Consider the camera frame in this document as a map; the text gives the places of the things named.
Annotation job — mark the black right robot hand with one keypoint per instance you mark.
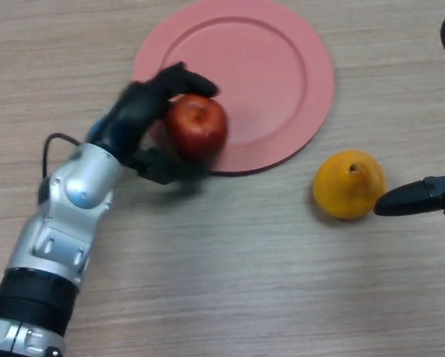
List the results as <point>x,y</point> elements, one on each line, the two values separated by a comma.
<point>408,199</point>

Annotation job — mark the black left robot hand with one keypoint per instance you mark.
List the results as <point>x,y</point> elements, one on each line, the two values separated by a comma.
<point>133,115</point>

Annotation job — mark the red apple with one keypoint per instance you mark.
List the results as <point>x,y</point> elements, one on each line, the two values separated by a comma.
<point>198,126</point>

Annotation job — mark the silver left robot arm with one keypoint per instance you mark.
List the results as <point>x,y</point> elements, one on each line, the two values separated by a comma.
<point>66,215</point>

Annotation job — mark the pink round plate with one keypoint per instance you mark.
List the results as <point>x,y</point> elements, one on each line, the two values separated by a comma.
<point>263,74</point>

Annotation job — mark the yellow pear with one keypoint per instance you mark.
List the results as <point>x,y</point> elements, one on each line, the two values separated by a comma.
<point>347,189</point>

